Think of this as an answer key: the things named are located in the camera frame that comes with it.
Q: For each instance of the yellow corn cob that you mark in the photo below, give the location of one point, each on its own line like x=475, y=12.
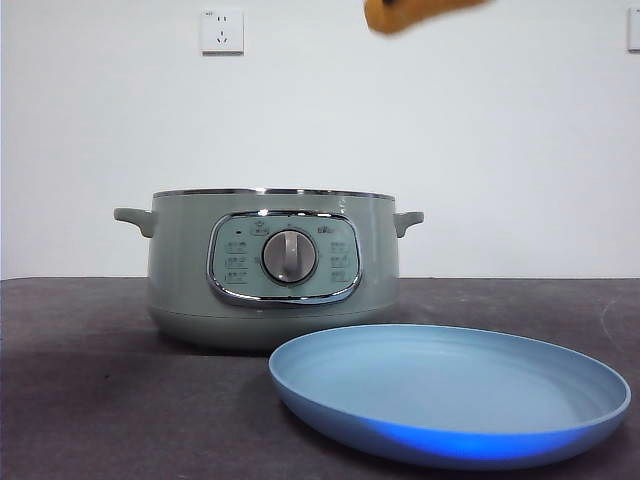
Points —
x=395, y=17

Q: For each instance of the pale green electric steamer pot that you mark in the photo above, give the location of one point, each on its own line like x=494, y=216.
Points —
x=180, y=260

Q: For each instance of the blue round plate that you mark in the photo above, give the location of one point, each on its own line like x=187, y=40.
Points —
x=440, y=380

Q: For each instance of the white wall power socket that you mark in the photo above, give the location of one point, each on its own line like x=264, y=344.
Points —
x=223, y=32

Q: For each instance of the white wall switch plate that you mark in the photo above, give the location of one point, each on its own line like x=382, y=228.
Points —
x=634, y=30

